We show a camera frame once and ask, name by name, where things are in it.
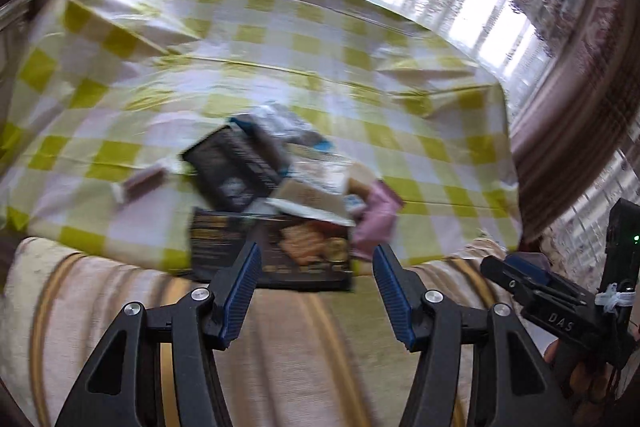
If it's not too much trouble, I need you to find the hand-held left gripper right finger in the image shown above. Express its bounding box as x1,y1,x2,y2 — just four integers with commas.
372,243,561,427

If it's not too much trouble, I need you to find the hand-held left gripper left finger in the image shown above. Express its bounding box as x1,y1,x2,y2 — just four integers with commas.
54,241,263,427

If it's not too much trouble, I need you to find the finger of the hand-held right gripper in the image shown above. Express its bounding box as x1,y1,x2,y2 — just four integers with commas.
502,252,586,298
480,255,601,309

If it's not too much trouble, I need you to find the black cracker package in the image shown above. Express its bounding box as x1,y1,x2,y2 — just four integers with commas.
190,206,357,293

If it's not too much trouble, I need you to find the pink chocolate packet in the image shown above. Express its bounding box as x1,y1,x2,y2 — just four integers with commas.
350,182,405,258

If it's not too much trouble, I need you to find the black snack packet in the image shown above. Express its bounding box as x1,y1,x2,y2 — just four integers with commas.
181,125,292,212

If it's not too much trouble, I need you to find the pile of snack packets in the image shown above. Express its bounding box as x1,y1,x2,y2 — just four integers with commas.
227,103,381,228

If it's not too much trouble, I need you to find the mauve snack bar packet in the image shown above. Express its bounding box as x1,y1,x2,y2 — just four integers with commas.
111,163,173,208

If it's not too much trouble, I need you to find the person's right hand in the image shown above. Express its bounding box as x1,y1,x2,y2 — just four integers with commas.
542,339,631,423

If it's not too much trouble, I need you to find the striped plush cushion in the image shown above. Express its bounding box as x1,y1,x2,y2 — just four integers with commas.
0,234,551,427

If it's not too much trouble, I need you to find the mauve patterned curtain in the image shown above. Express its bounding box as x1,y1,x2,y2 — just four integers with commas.
510,0,640,253

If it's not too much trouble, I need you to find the yellow checked plastic tablecloth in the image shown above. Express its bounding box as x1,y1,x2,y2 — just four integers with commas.
0,0,523,278

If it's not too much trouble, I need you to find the white dresser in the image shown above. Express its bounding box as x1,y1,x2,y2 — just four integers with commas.
0,0,38,58

